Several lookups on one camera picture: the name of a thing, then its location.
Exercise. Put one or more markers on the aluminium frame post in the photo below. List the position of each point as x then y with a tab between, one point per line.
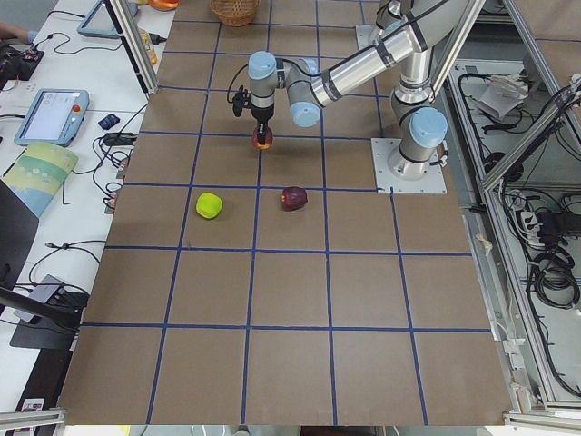
126	28

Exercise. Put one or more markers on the right teach pendant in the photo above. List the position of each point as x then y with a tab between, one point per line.
98	23

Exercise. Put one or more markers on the rolled green patterned mat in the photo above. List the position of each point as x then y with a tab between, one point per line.
38	174

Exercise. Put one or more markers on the black monitor stand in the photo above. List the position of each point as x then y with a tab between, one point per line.
49	316

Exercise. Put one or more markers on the dark red apple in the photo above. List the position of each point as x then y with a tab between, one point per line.
293	198

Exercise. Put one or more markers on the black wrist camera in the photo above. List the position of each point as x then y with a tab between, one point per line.
240	101

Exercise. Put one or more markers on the left teach pendant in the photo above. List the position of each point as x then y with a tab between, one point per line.
55	117

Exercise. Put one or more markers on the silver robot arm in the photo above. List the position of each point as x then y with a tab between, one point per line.
423	43

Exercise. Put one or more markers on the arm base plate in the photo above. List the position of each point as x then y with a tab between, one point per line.
366	35
395	174

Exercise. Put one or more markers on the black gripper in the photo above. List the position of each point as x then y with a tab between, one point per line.
262	114

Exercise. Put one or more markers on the small dark blue pouch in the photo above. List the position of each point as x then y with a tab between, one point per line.
109	121

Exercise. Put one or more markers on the woven wicker basket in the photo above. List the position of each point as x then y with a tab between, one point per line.
235	13

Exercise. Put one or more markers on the teach pendant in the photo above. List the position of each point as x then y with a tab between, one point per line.
98	23
55	117

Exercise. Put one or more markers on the orange bucket with lid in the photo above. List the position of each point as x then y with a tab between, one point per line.
164	5

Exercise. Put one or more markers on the green apple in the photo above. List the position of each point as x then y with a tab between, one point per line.
209	205

